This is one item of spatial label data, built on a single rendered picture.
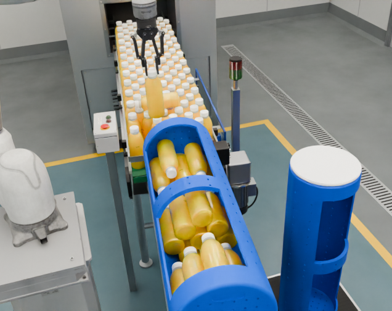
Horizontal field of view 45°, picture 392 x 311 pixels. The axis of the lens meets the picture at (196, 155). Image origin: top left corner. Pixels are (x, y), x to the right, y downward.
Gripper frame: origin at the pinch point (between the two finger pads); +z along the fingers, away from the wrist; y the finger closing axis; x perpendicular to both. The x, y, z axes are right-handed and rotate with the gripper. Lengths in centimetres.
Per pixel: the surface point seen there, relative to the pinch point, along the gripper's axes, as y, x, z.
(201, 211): 4, -69, 19
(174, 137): 4.3, -16.8, 24.6
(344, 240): 73, -41, 77
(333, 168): 63, -40, 35
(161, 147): -1.8, -21.9, 24.6
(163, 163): -2.8, -31.8, 25.3
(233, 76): 41, 25, 22
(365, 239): 123, 12, 141
